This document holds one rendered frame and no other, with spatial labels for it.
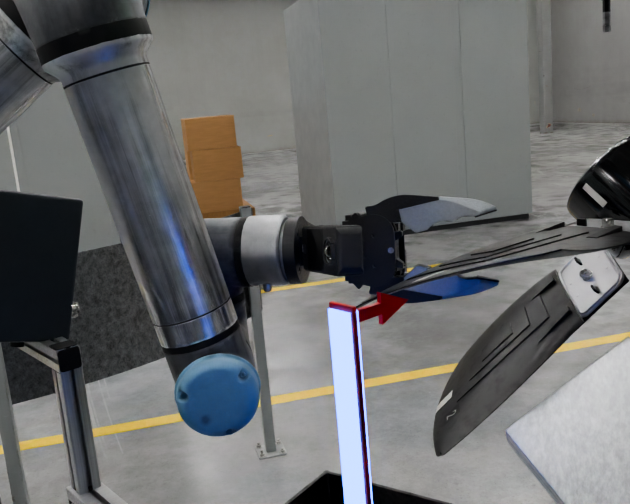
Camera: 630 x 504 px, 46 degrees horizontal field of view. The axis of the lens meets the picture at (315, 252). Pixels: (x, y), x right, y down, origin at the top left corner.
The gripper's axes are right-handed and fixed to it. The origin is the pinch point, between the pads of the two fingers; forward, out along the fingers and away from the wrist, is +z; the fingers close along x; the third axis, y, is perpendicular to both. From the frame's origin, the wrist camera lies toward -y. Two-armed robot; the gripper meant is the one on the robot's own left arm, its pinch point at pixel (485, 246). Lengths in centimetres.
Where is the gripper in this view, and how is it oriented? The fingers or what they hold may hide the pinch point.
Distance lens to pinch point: 73.3
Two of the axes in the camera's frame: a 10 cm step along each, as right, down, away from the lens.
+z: 9.7, -0.3, -2.4
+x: 0.5, 9.9, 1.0
